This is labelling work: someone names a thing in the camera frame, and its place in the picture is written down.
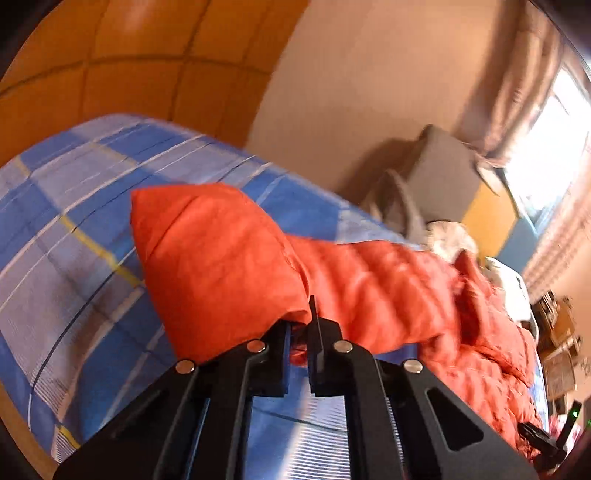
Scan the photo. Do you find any orange down jacket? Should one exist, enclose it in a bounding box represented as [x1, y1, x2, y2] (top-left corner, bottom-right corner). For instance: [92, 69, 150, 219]
[130, 183, 548, 462]

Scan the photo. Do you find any blue plaid bed sheet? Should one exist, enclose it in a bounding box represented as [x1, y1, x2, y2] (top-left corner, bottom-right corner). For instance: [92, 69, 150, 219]
[0, 114, 555, 480]

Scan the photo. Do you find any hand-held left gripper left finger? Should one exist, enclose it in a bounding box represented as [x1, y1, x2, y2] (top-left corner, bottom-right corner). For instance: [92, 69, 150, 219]
[53, 320, 294, 480]

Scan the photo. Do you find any bright window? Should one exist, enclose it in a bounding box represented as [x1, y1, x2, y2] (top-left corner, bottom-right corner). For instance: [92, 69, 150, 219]
[505, 65, 591, 222]

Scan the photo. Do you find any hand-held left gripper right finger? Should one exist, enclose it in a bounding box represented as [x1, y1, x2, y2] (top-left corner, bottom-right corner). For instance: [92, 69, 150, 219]
[308, 295, 541, 480]

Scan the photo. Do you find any white printed pillow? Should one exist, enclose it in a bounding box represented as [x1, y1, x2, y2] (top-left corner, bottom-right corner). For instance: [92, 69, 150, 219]
[482, 256, 539, 333]

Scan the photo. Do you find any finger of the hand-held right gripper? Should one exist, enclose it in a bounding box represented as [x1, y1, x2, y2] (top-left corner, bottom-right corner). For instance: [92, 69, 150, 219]
[518, 422, 561, 462]

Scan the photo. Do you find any grey yellow blue padded headboard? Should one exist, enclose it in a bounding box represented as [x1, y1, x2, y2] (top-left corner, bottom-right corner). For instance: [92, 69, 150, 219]
[402, 124, 539, 278]

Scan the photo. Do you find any beige curtain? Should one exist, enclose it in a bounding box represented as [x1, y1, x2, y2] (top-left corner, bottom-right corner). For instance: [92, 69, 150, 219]
[524, 185, 591, 289]
[455, 0, 566, 162]

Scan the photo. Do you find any grey cloth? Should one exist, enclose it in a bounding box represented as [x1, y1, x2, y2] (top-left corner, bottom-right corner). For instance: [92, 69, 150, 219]
[365, 168, 428, 245]

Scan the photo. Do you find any wooden shelf with items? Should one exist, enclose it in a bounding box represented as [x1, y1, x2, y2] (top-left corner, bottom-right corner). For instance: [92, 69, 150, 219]
[531, 291, 583, 402]

